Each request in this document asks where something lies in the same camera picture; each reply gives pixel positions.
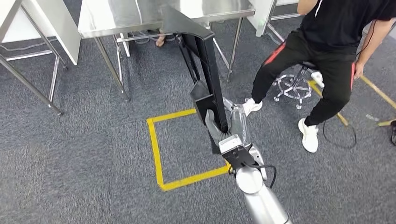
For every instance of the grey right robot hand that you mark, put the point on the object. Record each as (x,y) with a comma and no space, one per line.
(239,120)

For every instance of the long black plastic part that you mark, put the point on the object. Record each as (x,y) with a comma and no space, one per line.
(213,77)

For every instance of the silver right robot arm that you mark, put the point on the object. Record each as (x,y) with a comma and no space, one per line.
(260,201)

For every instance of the chrome swivel stool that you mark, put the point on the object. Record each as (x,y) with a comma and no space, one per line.
(292,89)

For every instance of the yellow floor tape square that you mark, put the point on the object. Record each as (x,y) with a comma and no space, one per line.
(154,148)
(377,91)

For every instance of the person's foot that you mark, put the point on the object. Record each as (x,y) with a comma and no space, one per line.
(161,40)

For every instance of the person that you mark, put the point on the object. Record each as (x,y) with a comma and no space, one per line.
(325,28)

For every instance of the stainless steel table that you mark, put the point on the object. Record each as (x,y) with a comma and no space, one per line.
(123,15)

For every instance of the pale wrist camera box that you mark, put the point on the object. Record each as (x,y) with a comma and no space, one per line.
(229,142)

